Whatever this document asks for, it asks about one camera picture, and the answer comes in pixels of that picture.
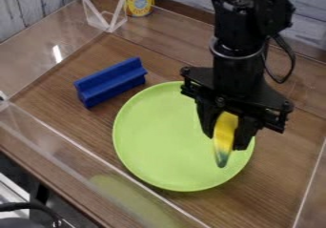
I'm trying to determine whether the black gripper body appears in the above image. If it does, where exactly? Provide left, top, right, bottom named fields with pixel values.
left=179, top=67, right=294, bottom=133

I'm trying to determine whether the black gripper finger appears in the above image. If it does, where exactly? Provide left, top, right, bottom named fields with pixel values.
left=196, top=98, right=221, bottom=138
left=232, top=115, right=259, bottom=151

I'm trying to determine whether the yellow toy banana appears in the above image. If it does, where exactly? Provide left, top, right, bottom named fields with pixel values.
left=212, top=112, right=237, bottom=168

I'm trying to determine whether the green round plate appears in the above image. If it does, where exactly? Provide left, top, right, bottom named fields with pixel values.
left=112, top=81, right=255, bottom=192

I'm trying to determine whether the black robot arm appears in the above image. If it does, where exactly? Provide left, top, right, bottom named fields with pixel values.
left=180, top=0, right=295, bottom=150

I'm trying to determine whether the blue plastic block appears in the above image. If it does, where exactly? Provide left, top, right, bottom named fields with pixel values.
left=73, top=57, right=148, bottom=108

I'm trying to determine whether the yellow blue labelled can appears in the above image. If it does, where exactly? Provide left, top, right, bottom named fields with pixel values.
left=124, top=0, right=153, bottom=17

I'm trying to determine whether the clear acrylic corner bracket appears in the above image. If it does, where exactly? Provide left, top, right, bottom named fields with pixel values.
left=81, top=0, right=127, bottom=33

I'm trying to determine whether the clear acrylic enclosure wall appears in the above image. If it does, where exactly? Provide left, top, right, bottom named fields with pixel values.
left=0, top=93, right=209, bottom=228

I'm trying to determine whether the black cable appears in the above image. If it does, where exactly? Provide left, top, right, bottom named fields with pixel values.
left=0, top=201, right=62, bottom=228

